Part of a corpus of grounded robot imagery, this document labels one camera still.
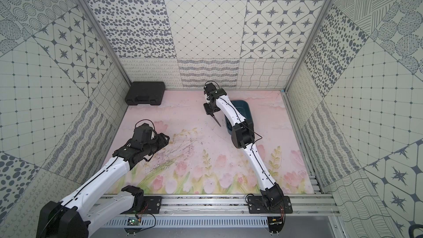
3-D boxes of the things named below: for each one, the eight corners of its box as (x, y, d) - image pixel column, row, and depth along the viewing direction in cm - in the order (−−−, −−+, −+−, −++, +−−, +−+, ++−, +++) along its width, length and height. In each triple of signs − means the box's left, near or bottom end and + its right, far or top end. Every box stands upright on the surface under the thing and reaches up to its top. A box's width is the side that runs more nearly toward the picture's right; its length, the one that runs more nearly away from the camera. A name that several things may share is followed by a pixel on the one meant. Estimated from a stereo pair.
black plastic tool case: (127, 106, 114) (123, 100, 109) (135, 88, 126) (132, 81, 121) (161, 106, 114) (158, 100, 109) (166, 88, 126) (164, 81, 121)
